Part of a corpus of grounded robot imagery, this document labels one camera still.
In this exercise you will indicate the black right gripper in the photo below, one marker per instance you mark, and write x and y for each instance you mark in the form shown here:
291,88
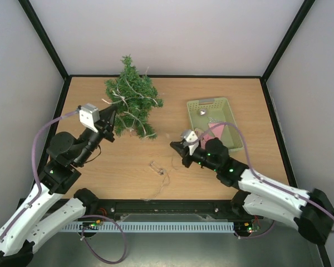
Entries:
186,155

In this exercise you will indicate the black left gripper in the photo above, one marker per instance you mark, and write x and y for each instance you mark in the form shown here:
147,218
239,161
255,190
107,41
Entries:
103,124

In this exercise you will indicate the clear battery box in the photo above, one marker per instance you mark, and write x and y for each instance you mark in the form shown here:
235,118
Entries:
157,168

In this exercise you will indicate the small green christmas tree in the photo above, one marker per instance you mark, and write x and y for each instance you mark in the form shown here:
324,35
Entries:
133,97

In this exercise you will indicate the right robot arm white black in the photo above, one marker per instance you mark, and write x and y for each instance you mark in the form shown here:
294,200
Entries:
309,212

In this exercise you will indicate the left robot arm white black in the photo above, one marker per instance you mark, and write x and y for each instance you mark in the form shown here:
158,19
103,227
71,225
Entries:
31,225

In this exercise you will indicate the pink paper ornament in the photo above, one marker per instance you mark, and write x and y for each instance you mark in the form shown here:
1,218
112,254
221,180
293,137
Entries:
204,135

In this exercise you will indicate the pink triangular paper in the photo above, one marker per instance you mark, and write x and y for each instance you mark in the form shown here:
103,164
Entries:
217,129

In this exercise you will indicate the silver bell ornament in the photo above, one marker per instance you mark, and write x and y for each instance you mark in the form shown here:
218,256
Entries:
202,112

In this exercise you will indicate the green plastic basket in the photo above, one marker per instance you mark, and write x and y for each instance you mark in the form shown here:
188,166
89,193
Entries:
219,110

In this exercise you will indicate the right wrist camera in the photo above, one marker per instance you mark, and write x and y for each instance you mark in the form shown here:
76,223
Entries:
190,141

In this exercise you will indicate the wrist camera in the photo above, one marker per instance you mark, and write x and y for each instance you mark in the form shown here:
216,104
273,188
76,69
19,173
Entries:
190,141
89,115

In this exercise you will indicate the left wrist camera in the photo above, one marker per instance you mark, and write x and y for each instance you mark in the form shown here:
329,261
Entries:
89,115

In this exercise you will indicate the light blue cable duct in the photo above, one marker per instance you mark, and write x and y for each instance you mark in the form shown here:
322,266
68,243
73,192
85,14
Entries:
154,227

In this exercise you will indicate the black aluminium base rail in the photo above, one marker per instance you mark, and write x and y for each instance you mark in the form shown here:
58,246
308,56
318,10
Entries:
217,209

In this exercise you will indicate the black enclosure frame post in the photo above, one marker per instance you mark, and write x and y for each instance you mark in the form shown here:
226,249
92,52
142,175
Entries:
43,36

